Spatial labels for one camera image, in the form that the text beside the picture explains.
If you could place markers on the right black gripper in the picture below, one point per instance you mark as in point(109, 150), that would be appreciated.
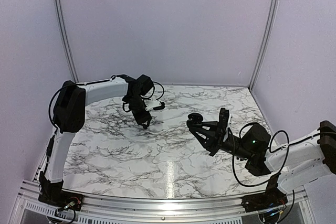
point(218, 141)

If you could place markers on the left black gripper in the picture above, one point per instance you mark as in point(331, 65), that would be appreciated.
point(141, 118)

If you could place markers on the black round charging case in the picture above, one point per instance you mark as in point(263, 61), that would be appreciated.
point(194, 119)

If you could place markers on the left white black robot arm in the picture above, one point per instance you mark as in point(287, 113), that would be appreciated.
point(66, 112)

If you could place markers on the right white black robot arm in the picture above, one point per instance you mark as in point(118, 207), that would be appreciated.
point(289, 166)

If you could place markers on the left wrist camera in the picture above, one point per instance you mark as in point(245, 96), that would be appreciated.
point(154, 105)

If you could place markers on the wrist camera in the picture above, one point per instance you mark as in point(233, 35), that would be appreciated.
point(154, 105)
point(224, 119)

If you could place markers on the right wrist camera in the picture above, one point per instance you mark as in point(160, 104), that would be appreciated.
point(224, 119)

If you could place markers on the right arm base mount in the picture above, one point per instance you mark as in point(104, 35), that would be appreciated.
point(270, 198)

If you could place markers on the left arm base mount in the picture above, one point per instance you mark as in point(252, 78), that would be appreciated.
point(61, 199)

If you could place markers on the aluminium front rail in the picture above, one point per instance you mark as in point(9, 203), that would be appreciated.
point(108, 209)

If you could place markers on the right corner aluminium post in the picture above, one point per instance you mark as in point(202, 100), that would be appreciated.
point(264, 43)

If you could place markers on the corner aluminium post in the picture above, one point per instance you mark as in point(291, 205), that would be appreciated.
point(65, 40)
point(264, 43)

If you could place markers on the left corner aluminium post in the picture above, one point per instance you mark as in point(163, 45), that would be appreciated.
point(65, 40)

